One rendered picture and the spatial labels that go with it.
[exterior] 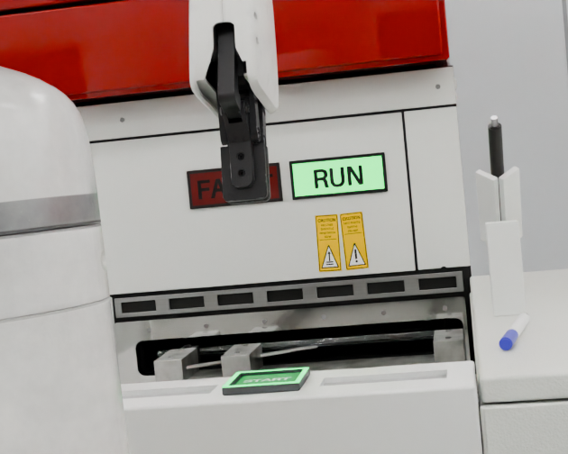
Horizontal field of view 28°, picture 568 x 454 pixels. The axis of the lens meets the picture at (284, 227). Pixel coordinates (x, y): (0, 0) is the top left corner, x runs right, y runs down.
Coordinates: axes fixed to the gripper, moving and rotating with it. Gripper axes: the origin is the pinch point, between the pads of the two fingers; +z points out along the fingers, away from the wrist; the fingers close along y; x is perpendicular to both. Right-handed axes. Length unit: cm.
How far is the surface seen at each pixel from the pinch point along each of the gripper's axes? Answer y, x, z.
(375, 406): 0.8, 8.2, 17.0
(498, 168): -22.6, 18.6, -3.1
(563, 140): -202, 41, -44
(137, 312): -61, -27, 4
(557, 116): -201, 40, -49
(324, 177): -57, -1, -11
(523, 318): -17.2, 19.3, 10.7
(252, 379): -3.9, -1.1, 14.6
